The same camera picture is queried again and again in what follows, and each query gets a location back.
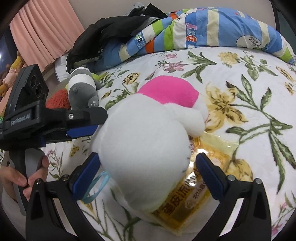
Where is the yellow toast bread packet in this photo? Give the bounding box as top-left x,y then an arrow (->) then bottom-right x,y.
150,133 -> 238,235

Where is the white pink plush toy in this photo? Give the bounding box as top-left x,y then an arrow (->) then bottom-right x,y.
89,76 -> 209,212

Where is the person's left hand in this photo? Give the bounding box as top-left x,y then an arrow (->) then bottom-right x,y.
1,156 -> 49,201

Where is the grey striped plush toy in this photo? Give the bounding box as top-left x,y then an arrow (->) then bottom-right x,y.
67,67 -> 101,110

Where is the red green plush toy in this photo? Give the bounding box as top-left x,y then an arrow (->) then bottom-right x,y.
46,89 -> 71,110

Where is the brown plush on shelf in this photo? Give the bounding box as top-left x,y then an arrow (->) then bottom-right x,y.
0,84 -> 9,98

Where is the pink plush on shelf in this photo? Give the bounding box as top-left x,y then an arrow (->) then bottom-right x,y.
3,69 -> 19,88

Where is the floral white blanket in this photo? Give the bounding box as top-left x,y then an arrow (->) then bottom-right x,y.
43,47 -> 295,240

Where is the yellow plush on shelf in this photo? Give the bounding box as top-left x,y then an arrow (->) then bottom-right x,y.
11,51 -> 25,70

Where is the white pillow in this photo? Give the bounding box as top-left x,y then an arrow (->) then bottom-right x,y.
54,53 -> 70,82

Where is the black jacket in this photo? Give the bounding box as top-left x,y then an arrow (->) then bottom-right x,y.
66,3 -> 168,73

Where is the pink curtain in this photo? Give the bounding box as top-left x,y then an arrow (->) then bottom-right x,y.
10,0 -> 84,71

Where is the striped blue cartoon quilt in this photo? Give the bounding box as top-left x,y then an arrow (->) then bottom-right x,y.
90,7 -> 295,72

